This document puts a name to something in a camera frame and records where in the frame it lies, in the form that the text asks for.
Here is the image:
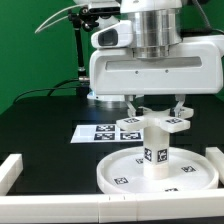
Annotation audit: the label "black camera stand pole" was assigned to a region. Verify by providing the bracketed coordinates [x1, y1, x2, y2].
[68, 10, 89, 98]

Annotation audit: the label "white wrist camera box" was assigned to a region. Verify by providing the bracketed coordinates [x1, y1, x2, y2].
[91, 20, 133, 49]

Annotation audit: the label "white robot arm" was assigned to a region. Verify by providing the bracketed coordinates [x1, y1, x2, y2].
[89, 0, 224, 105]

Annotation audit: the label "white left fence bar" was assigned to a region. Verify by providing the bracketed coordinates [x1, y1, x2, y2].
[0, 154, 23, 196]

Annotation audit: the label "white marker sheet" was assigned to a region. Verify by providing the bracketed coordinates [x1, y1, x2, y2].
[71, 124, 143, 143]

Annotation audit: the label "white curved cables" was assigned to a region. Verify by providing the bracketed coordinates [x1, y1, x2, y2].
[34, 3, 88, 35]

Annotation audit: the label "white round table top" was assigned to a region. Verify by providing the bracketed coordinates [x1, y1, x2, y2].
[96, 147, 219, 194]

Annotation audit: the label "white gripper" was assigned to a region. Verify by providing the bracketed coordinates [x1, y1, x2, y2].
[90, 35, 224, 117]

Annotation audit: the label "white cross table base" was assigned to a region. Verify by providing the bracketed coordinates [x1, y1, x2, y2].
[116, 107, 194, 133]

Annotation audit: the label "white front fence bar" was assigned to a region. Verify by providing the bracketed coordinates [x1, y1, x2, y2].
[0, 189, 224, 224]

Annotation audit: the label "black cables on table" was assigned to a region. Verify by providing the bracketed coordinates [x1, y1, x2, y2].
[13, 78, 91, 104]

